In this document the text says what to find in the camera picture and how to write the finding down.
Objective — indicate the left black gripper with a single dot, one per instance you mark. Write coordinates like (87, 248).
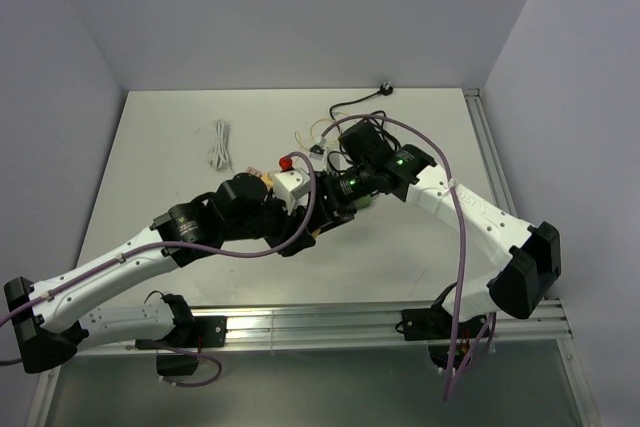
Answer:
(290, 225)

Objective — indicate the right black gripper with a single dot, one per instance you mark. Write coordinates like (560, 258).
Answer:
(332, 210)

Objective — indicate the pink plug adapter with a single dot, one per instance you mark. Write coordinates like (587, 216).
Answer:
(253, 171)

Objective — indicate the green power strip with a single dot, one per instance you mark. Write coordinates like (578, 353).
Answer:
(364, 202)

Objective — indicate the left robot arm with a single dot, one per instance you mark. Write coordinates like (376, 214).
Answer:
(55, 319)

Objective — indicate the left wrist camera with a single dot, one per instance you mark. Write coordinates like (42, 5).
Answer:
(290, 184)

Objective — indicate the aluminium front rail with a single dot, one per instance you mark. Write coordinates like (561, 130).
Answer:
(355, 325)

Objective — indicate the aluminium rail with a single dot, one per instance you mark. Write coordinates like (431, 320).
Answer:
(492, 163)
(355, 325)

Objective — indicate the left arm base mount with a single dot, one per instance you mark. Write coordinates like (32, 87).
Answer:
(177, 362)

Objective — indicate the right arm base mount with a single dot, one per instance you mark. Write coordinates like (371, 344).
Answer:
(434, 324)

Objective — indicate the aluminium right rail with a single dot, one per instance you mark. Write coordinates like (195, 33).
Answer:
(492, 163)

